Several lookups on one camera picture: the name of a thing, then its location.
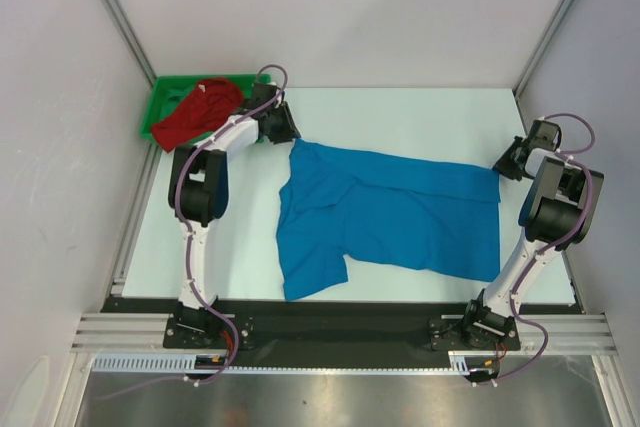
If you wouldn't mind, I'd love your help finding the right white cable duct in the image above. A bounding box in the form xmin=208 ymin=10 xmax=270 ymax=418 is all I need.
xmin=448 ymin=350 xmax=525 ymax=375

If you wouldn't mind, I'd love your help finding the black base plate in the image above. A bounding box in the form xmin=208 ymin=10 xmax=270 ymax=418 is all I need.
xmin=99 ymin=298 xmax=584 ymax=368

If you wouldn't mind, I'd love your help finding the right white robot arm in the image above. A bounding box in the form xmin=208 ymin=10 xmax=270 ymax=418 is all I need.
xmin=460 ymin=113 xmax=604 ymax=350

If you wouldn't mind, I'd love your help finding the right aluminium frame post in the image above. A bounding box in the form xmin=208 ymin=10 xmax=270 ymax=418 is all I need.
xmin=512 ymin=0 xmax=577 ymax=102

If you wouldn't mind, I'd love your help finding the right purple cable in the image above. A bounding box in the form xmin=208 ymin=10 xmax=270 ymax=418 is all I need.
xmin=469 ymin=113 xmax=599 ymax=388

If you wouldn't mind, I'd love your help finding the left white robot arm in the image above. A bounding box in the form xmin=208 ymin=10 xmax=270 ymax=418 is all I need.
xmin=163 ymin=82 xmax=300 ymax=349

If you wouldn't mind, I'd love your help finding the green plastic bin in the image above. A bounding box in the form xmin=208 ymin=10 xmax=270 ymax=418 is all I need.
xmin=139 ymin=74 xmax=256 ymax=144

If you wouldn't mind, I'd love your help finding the front aluminium rail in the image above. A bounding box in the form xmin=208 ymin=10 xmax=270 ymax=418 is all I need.
xmin=71 ymin=313 xmax=617 ymax=356

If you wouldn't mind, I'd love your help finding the aluminium frame post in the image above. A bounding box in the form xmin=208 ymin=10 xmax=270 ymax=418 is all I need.
xmin=101 ymin=0 xmax=156 ymax=87
xmin=512 ymin=0 xmax=577 ymax=102

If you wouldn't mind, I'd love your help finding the blue polo shirt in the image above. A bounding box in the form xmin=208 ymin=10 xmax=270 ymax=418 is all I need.
xmin=276 ymin=140 xmax=501 ymax=301

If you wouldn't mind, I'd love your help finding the red t shirt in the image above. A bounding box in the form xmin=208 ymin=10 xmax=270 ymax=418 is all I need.
xmin=151 ymin=77 xmax=245 ymax=152

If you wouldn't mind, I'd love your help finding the left white cable duct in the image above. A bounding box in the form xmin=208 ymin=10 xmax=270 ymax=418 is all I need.
xmin=92 ymin=350 xmax=236 ymax=376

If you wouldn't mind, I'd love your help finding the white cable duct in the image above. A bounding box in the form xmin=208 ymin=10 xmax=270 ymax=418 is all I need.
xmin=92 ymin=350 xmax=236 ymax=376
xmin=448 ymin=350 xmax=525 ymax=375

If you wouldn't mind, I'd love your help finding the left aluminium frame post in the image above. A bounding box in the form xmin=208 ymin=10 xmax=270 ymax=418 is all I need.
xmin=101 ymin=0 xmax=156 ymax=87

